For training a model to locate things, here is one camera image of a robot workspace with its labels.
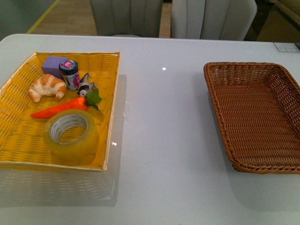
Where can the brown wicker basket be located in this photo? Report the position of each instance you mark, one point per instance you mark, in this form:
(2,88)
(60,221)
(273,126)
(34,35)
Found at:
(257,107)

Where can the toy croissant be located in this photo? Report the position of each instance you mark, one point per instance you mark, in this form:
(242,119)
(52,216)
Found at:
(47,85)

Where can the clear packing tape roll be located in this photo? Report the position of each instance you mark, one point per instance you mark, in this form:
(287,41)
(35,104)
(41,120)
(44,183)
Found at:
(81,145)

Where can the purple foam block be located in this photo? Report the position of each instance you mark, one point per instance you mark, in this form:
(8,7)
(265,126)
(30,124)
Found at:
(51,66)

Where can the yellow woven basket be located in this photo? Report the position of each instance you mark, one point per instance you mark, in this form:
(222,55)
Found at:
(21,136)

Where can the label sticker on table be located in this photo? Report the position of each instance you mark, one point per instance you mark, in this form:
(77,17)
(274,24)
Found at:
(287,47)

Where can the grey chair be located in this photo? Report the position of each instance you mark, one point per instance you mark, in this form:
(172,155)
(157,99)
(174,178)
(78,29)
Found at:
(127,17)
(212,19)

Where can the right grey chair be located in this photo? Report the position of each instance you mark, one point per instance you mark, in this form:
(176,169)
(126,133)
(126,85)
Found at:
(212,19)

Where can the small dark jar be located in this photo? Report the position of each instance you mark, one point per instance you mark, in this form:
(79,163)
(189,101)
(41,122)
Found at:
(70,72)

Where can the black white animal figurine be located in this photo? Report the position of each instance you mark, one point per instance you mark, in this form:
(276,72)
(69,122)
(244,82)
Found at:
(85,86)

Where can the left grey chair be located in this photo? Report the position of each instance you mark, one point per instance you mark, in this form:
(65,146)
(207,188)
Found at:
(127,17)

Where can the orange toy carrot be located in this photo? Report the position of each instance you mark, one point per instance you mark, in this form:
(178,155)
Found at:
(82,103)

